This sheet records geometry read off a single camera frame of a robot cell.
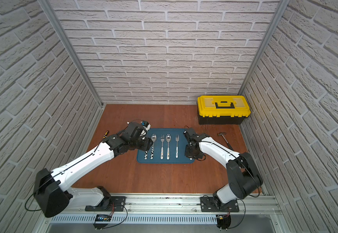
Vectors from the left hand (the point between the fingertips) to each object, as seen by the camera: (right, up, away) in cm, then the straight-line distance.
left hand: (147, 137), depth 81 cm
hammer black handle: (+49, 0, +20) cm, 53 cm away
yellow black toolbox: (+48, +17, +13) cm, 52 cm away
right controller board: (+40, -40, -11) cm, 58 cm away
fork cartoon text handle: (+7, -10, +11) cm, 17 cm away
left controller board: (-22, -42, -9) cm, 48 cm away
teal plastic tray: (+21, -6, +17) cm, 27 cm away
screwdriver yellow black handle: (-34, -2, +19) cm, 39 cm away
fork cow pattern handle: (-3, -12, +9) cm, 16 cm away
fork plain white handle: (+17, -10, +12) cm, 23 cm away
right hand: (+27, -12, +6) cm, 30 cm away
